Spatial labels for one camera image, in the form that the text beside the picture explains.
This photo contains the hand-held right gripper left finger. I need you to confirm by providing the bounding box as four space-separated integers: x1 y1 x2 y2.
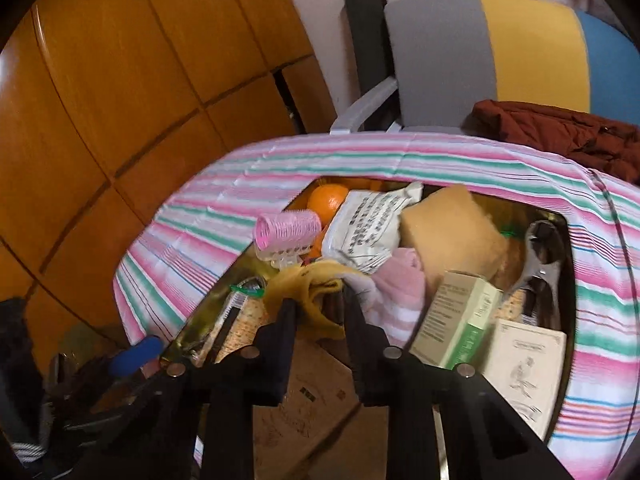
72 299 299 480

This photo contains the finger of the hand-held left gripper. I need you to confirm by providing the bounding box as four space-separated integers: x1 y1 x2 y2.
107 335 165 379

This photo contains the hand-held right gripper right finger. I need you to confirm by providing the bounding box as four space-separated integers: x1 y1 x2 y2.
342 290 576 480

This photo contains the yellow cloth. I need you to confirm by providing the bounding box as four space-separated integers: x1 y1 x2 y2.
263 260 368 341

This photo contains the pink striped sock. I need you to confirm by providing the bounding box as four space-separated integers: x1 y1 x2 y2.
345 247 427 350

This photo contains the gold tin container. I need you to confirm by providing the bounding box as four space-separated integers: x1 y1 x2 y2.
160 175 576 480

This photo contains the green paper box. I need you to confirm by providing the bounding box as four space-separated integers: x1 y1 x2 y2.
409 270 503 371

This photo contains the cream paper box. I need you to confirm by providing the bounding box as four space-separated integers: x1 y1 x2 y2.
482 319 568 441

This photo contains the yellow sponge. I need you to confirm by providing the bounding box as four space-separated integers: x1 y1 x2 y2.
399 183 510 286

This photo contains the metal clip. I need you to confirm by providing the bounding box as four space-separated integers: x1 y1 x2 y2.
507 220 568 331

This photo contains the brown cardboard box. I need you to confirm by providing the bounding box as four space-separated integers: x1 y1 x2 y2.
252 337 391 480

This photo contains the orange fruit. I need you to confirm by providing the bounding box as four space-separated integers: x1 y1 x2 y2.
306 185 351 228
309 227 328 261

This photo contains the pink hair roller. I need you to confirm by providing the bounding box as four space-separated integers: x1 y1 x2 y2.
254 209 323 268

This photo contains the white printed packet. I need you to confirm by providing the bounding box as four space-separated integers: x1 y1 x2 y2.
321 181 425 276

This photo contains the wooden wardrobe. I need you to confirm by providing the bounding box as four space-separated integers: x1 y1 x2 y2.
0 0 336 361

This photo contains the rust red jacket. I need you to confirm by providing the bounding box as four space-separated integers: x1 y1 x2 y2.
472 100 640 186

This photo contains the grey yellow blue chair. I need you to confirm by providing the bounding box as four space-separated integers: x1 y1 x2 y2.
329 0 640 136

